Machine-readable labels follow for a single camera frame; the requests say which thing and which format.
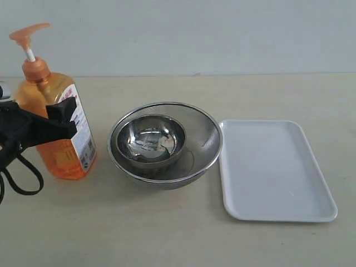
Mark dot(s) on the steel mesh strainer bowl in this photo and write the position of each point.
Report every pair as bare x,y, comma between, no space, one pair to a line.
204,142

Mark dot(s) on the orange pump soap bottle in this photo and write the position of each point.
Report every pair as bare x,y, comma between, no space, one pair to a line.
65,159

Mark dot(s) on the small stainless steel bowl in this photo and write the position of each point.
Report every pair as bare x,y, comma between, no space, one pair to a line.
151,141

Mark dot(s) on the white rectangular plastic tray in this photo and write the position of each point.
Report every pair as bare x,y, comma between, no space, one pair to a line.
269,173

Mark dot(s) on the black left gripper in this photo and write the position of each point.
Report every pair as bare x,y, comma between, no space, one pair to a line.
20,128

